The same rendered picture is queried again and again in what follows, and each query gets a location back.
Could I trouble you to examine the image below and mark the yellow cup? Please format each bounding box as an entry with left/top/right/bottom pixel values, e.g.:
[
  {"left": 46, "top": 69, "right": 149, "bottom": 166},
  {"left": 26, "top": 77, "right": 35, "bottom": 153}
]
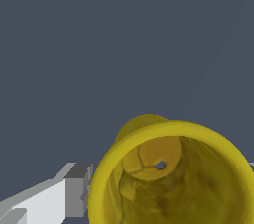
[{"left": 87, "top": 113, "right": 254, "bottom": 224}]

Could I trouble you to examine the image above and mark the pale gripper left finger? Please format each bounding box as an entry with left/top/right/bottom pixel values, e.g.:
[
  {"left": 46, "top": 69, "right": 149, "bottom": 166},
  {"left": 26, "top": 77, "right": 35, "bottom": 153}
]
[{"left": 0, "top": 162, "right": 94, "bottom": 224}]

